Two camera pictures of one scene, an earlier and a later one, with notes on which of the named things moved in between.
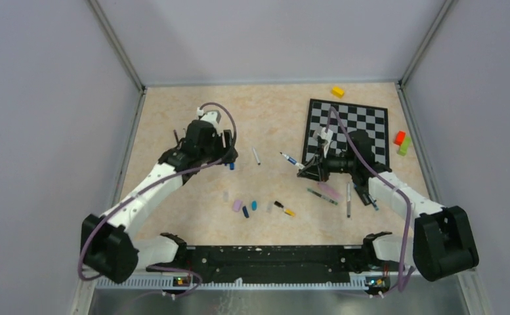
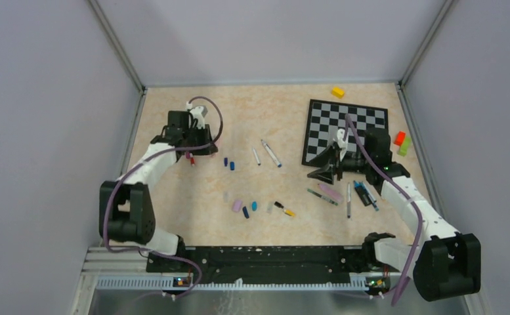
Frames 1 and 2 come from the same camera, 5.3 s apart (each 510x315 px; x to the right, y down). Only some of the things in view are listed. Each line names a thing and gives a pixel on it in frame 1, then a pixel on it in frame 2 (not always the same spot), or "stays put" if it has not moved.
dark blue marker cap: x=245 y=212 stays put
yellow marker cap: x=289 y=212 stays put
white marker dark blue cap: x=348 y=201 stays put
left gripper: x=228 y=142 -> x=205 y=133
